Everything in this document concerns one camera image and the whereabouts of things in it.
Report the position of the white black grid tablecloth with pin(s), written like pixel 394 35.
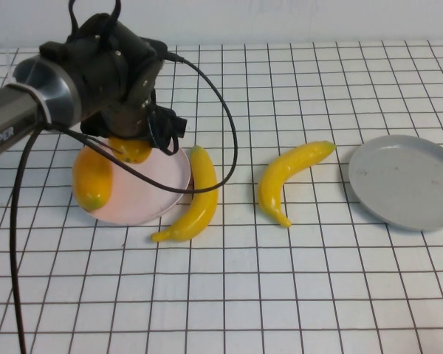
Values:
pixel 280 295

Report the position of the grey round plate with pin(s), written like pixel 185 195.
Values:
pixel 402 184

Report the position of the yellow plastic banana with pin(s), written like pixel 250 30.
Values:
pixel 203 206
pixel 277 177

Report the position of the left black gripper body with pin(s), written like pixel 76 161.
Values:
pixel 129 123

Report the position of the black zip tie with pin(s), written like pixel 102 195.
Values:
pixel 107 146

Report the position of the left grey black robot arm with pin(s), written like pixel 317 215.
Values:
pixel 7 114

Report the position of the orange yellow plastic mango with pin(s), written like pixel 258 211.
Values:
pixel 92 180
pixel 131 151

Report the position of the pink round plate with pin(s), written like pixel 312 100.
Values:
pixel 140 199

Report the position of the white zip tie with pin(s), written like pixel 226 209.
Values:
pixel 44 108

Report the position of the left silver black wrist camera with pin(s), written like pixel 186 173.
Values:
pixel 153 48

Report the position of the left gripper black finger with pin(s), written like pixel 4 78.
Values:
pixel 153 145

